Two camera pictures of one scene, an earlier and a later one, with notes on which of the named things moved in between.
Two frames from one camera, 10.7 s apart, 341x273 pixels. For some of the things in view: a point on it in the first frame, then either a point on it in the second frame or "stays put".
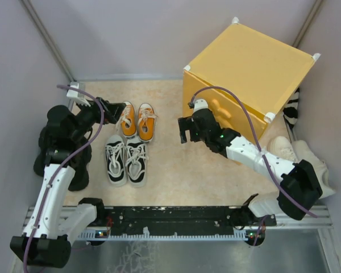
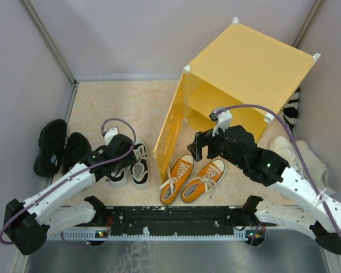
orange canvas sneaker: [146, 122] to [204, 183]
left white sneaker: [281, 147] stays put
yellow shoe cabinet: [261, 70] stays put
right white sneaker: [303, 152] stays put
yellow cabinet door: [228, 112] to [171, 143]
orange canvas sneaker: [128, 124] to [181, 169]
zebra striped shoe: [290, 112] stays put
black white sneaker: [137, 157] stays put
